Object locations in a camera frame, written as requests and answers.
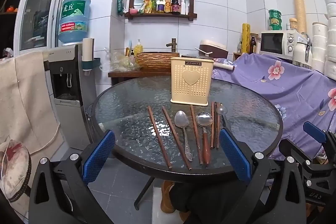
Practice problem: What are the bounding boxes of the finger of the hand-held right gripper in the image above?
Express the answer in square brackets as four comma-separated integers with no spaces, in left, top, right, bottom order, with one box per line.
[279,139,315,180]
[303,121,336,159]

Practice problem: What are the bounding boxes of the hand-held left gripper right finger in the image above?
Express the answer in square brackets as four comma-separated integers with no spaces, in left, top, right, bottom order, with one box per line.
[220,128,307,224]

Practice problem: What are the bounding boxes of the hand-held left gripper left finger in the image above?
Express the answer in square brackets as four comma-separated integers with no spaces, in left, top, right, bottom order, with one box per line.
[28,130,116,224]

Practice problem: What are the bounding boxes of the black chopstick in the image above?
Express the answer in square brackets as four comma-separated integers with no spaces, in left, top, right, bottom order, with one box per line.
[213,101,218,149]

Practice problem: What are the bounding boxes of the metal spoon with wooden handle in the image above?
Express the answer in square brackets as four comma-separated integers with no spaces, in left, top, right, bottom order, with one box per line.
[196,112,213,166]

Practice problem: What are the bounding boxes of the small spoon with dark handle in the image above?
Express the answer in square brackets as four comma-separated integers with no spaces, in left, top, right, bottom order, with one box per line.
[217,103,229,132]

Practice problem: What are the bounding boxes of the all-metal spoon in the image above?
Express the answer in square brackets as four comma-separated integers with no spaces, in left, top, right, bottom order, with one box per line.
[174,110,194,161]

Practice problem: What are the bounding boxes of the beige perforated utensil holder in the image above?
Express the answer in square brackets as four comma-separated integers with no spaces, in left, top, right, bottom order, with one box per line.
[170,57,214,106]

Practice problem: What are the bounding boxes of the person's leg in black trousers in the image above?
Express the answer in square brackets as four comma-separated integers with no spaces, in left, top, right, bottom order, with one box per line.
[169,182,250,224]

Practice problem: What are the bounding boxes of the round glass table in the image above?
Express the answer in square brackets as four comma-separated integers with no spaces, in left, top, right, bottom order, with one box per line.
[91,74,284,210]

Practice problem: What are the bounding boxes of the purple floral cloth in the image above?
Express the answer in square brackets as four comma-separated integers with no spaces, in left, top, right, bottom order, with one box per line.
[213,53,336,155]

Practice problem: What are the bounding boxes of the grey water dispenser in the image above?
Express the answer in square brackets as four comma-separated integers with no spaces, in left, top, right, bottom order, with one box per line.
[43,43,97,151]

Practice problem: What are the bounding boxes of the brown shoe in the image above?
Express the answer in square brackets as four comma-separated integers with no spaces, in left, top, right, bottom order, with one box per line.
[161,181,177,213]

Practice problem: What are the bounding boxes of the white thermos jug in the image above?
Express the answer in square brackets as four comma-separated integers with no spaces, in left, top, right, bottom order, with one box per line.
[292,32,313,68]

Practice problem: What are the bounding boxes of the round printed cushion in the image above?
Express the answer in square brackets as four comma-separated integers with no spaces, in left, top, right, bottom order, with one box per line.
[0,140,32,205]

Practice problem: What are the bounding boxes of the dark wooden cabinet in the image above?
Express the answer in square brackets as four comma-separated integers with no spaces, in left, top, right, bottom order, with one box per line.
[108,70,172,86]

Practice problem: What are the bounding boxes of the white pan with glass lid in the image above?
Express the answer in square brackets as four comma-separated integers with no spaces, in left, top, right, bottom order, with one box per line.
[181,53,235,72]

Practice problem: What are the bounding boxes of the green cup tube holder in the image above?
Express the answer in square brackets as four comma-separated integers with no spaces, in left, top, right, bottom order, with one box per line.
[81,57,101,71]

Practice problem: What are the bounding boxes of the beige cloth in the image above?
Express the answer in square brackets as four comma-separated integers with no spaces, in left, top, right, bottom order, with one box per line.
[0,51,65,156]

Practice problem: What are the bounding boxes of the clear plastic bag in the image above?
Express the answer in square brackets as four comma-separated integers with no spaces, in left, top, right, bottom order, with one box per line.
[101,50,137,73]

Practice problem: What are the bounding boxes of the white microwave oven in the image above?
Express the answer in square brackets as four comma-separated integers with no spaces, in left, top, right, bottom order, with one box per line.
[259,30,303,57]

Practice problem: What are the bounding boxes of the stack of white paper bowls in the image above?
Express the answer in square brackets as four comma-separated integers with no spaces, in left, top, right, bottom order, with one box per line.
[312,0,336,81]

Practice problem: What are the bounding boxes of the brown glass bottle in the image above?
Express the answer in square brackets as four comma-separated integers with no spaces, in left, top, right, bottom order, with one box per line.
[249,35,257,54]

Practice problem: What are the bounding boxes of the white paper cup tube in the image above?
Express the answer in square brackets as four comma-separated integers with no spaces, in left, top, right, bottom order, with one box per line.
[82,38,94,75]

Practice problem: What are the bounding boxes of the woven brown wash basin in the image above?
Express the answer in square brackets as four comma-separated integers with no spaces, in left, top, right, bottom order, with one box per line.
[135,51,179,73]

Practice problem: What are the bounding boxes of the brown and white rice cooker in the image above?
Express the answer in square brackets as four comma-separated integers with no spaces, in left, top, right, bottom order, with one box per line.
[198,39,228,56]

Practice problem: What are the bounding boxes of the yellow roll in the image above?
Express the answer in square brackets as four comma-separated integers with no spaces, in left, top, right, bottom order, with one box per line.
[241,23,251,54]

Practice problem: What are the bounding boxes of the yellow soap pump bottle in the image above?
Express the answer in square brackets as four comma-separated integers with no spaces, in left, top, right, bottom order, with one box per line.
[134,39,144,56]

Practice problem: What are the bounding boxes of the tall stack of yellow cups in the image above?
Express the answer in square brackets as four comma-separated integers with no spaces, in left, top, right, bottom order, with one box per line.
[291,0,307,33]

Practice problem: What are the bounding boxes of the bronze faucet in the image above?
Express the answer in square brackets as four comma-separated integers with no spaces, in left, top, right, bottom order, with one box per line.
[166,38,179,53]

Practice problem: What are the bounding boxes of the blue water jug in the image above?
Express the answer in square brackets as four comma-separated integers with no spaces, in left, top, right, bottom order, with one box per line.
[58,0,91,46]

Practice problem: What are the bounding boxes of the white framed window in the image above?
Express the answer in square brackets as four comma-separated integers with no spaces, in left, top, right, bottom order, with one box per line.
[14,0,69,56]

